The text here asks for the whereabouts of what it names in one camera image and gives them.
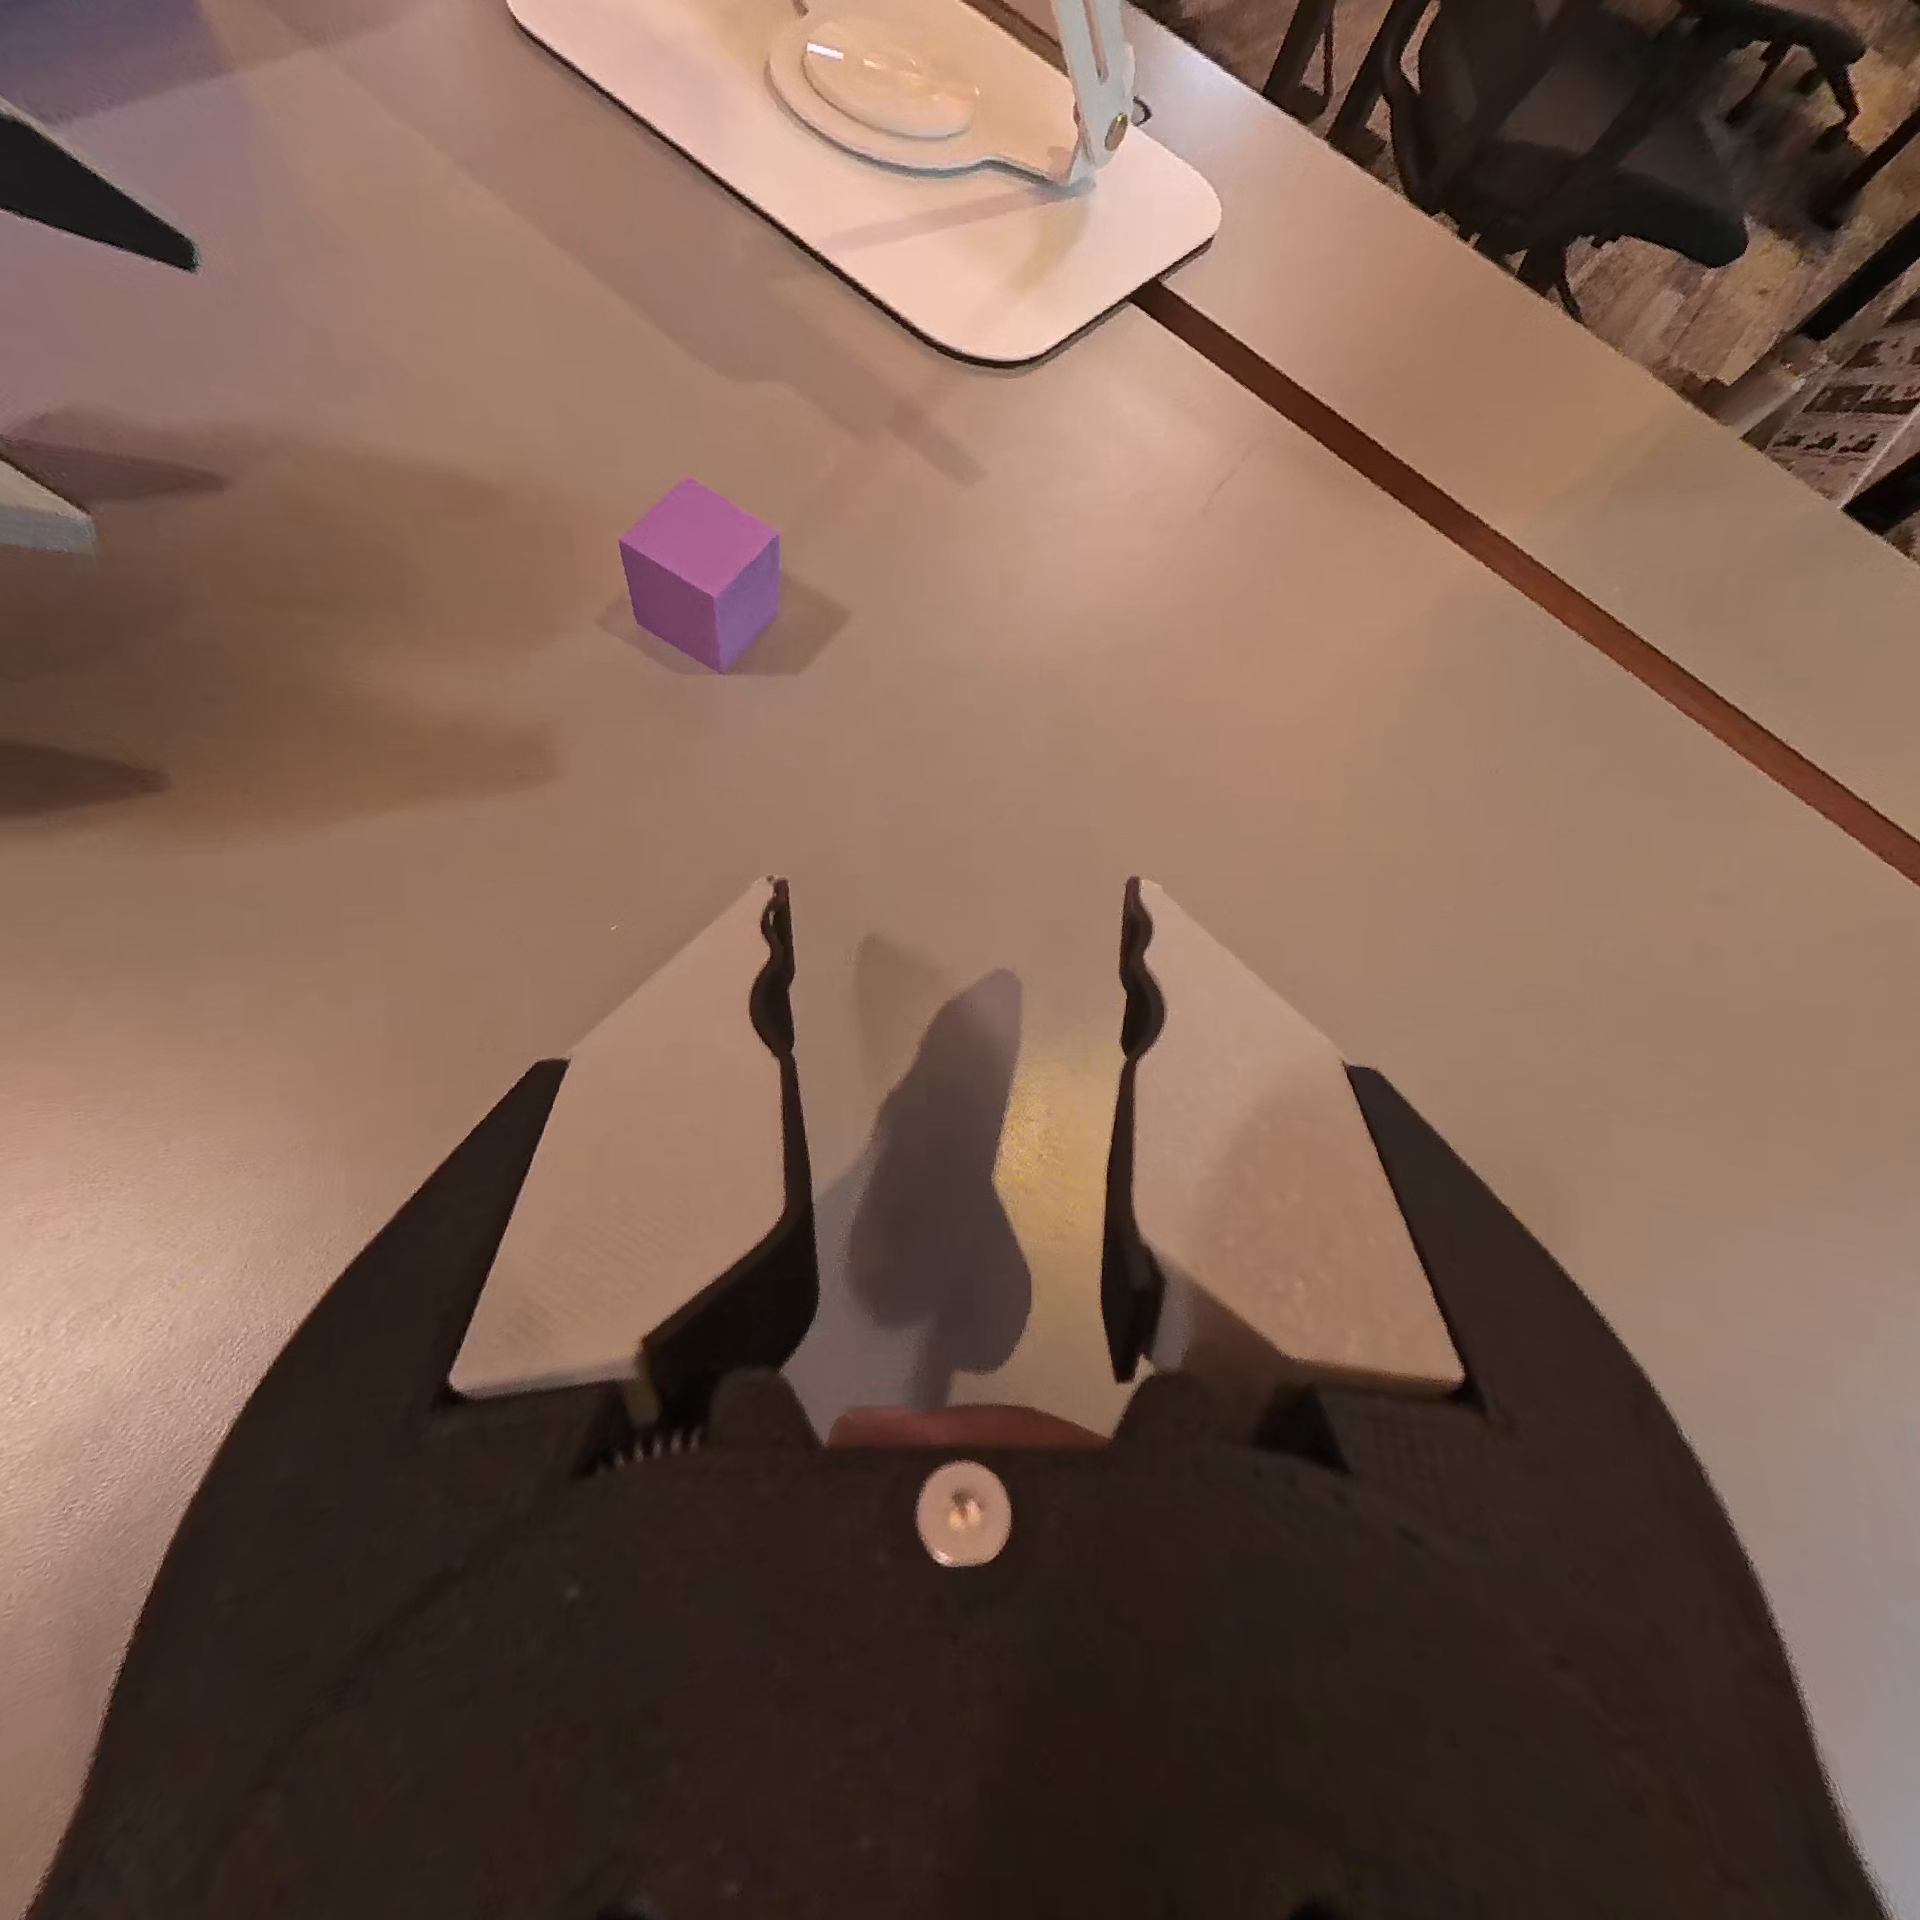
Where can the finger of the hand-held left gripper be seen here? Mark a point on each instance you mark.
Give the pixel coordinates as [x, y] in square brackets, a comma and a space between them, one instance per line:
[44, 518]
[91, 203]

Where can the white document stand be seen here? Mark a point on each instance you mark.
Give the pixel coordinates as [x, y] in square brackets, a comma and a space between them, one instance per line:
[961, 226]

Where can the purple foam cube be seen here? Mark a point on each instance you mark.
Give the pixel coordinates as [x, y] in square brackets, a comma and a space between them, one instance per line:
[699, 563]

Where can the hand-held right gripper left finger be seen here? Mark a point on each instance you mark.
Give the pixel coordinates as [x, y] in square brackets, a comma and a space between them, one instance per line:
[645, 1171]

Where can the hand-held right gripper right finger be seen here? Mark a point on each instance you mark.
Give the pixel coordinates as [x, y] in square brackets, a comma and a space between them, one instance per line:
[1291, 1201]

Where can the black and white printed sheet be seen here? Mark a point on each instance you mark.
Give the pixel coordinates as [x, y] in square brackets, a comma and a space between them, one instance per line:
[1853, 412]

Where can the black office chair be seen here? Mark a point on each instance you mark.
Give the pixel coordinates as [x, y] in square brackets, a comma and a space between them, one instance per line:
[1590, 149]

